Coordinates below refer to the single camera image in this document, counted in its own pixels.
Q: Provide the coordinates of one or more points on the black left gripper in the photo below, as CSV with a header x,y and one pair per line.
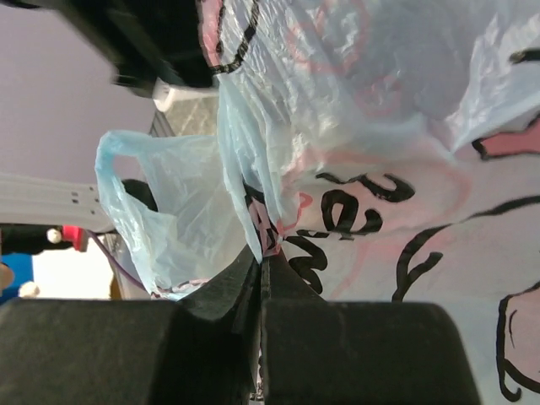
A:
x,y
145,41

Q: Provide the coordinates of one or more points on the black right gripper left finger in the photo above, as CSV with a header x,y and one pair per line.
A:
x,y
199,350

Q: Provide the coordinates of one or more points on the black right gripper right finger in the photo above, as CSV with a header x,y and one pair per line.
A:
x,y
316,351

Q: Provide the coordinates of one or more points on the blue printed plastic bag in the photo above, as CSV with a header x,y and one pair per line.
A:
x,y
388,149

